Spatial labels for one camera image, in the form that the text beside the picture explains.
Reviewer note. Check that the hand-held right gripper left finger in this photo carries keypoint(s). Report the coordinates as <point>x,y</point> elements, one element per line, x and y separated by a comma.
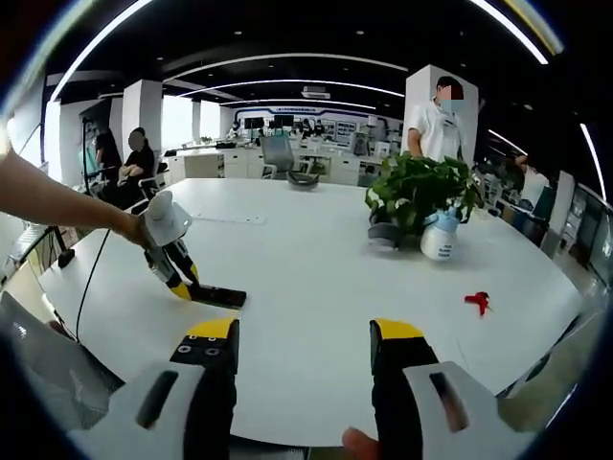
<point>158,412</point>

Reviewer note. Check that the grey office chair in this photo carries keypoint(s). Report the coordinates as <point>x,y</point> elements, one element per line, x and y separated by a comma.
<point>277,155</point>

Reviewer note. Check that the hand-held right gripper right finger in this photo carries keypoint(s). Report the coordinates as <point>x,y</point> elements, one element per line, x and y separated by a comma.
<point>416,407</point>

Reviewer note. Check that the grey mesh chair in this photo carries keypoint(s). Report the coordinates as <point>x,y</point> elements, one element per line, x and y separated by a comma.
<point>52,369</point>

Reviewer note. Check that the black remote control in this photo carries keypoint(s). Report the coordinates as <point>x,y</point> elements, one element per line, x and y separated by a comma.
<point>220,294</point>

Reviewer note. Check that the white table socket strip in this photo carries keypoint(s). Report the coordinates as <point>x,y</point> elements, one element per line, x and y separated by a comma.
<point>230,219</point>

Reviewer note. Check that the dark grey headset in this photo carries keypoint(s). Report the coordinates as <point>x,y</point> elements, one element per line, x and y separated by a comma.
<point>302,181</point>

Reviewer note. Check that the small red clip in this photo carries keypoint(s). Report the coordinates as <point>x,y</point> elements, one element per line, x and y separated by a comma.
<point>478,301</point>

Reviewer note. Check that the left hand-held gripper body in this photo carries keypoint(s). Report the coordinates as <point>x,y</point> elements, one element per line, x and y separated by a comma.
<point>165,220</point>

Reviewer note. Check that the green potted plant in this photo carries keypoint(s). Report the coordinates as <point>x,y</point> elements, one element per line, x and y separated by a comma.
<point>421,187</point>

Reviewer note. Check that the white spray bottle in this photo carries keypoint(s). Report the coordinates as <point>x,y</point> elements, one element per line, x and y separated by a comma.
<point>440,239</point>

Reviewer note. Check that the person's right hand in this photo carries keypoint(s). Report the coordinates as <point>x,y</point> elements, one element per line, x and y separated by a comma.
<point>361,445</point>

